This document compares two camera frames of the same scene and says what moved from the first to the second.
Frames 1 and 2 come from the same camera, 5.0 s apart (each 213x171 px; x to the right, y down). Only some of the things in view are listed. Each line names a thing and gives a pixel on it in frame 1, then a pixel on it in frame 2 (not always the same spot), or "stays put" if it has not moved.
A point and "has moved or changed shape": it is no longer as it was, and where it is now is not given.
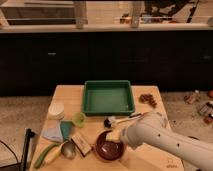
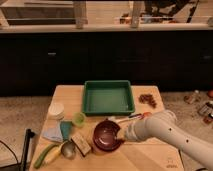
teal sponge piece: x=66 y=127 stays put
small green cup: x=78 y=119 stays put
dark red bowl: x=109 y=151 has moved or changed shape
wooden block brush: x=80 y=145 stays put
